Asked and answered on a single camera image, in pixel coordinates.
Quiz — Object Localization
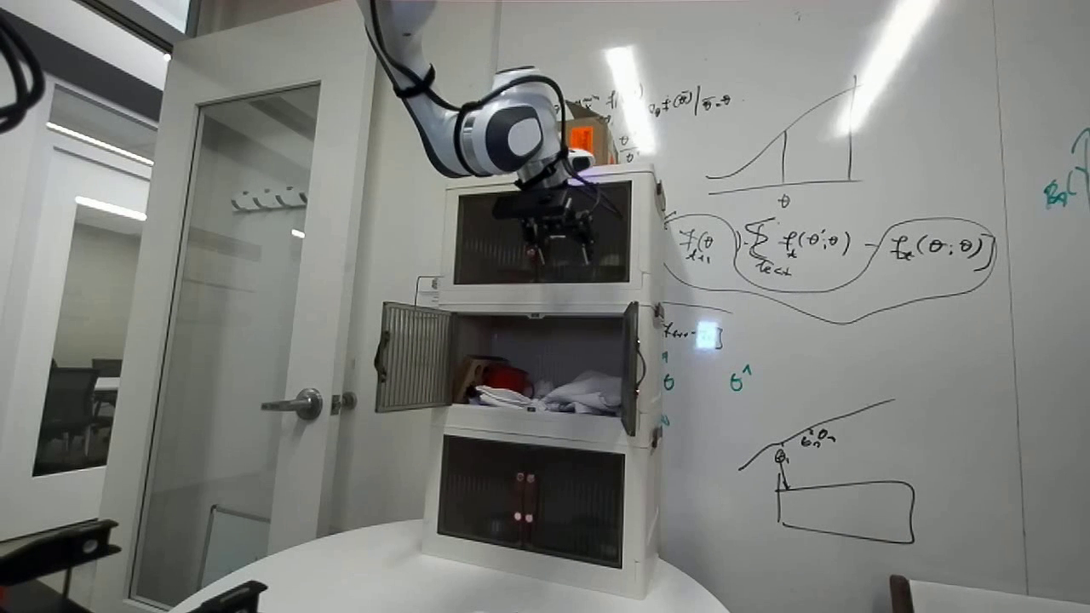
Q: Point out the bottom cabinet doors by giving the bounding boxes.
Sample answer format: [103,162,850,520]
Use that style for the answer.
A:
[435,437,622,567]

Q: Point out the orange box on cabinet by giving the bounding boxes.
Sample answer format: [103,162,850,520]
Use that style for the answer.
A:
[564,105,617,162]

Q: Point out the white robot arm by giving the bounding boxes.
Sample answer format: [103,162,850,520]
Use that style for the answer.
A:
[357,0,592,261]

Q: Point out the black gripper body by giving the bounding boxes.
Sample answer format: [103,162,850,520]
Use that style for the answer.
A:
[491,159,592,241]

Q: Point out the white glass door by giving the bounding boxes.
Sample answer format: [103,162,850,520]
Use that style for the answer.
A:
[93,3,373,613]

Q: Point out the wall coat hooks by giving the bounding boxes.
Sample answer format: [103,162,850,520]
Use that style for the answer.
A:
[229,186,308,216]

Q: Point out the black cable loop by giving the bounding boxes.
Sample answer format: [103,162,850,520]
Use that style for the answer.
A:
[0,10,48,136]

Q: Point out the silver door lever handle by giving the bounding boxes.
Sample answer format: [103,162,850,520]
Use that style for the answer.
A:
[263,388,322,421]

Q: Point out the white cloth in cabinet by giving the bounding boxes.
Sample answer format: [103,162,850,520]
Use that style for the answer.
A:
[474,370,622,417]

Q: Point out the cabinet door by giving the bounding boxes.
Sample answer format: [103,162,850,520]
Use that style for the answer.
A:
[542,183,628,283]
[452,189,539,283]
[373,302,449,411]
[619,302,638,437]

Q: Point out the white three-tier cabinet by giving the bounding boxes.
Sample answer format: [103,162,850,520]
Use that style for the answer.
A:
[424,166,663,596]

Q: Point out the red item in cabinet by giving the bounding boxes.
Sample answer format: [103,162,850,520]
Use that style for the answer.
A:
[456,353,531,403]

